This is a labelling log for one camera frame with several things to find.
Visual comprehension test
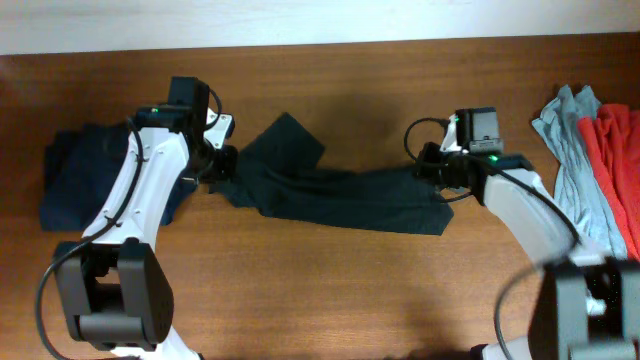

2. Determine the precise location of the red garment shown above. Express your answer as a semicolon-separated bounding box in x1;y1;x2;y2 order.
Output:
577;104;639;260

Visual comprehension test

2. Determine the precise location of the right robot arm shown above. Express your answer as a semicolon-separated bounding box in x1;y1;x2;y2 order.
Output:
413;107;639;360

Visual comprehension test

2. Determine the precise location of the folded navy blue garment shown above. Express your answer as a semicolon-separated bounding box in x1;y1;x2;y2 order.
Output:
39;122;197;233

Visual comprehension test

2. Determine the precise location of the light blue-grey garment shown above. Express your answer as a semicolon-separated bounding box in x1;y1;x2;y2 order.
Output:
532;85;627;258

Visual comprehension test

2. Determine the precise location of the dark green t-shirt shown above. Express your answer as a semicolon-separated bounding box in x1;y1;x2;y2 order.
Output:
209;113;454;235

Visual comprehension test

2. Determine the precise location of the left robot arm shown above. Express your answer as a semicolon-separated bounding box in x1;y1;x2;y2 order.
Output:
42;76;238;359

